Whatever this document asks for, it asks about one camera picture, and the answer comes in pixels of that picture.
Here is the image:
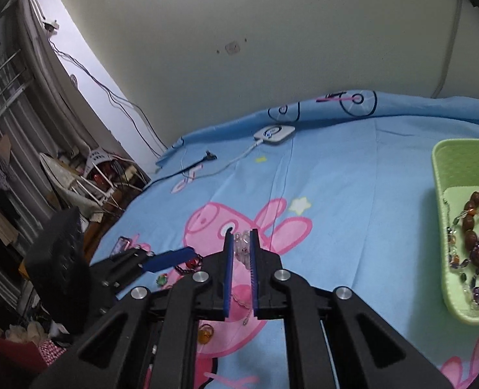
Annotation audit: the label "white charger cable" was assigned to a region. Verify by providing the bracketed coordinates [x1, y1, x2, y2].
[183, 140, 262, 179]

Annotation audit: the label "dark red cloth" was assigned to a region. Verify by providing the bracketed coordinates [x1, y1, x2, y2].
[0, 330, 50, 375]

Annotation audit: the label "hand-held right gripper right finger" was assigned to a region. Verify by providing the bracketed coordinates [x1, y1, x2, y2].
[250, 229, 463, 389]

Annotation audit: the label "blue cartoon pig blanket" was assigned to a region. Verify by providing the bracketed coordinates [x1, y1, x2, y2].
[83, 89, 479, 389]

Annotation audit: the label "white wall cable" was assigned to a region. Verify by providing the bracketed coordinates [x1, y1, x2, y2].
[432, 0, 463, 99]

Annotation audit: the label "thin grey wall wires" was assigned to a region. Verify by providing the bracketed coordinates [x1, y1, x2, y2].
[47, 28, 163, 159]

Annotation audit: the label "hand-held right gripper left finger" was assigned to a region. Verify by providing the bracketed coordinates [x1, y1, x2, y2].
[29, 229, 236, 389]

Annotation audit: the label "black cable with plug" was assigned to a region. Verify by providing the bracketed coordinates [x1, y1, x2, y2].
[142, 151, 218, 189]

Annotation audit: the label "clear crystal bead bracelet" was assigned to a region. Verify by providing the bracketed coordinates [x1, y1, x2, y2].
[232, 230, 253, 272]

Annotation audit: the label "dark brown bead bracelet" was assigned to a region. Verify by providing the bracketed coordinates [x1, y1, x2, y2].
[174, 256, 203, 276]

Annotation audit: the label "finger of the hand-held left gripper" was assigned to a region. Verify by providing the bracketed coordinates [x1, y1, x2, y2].
[89, 246, 196, 298]

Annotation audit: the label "green plastic basket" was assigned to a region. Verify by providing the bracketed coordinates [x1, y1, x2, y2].
[432, 138, 479, 325]

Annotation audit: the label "white plastic frame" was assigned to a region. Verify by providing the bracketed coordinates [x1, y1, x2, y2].
[71, 149, 123, 207]

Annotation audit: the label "grey pleated curtain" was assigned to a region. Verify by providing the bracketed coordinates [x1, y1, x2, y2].
[0, 0, 102, 292]

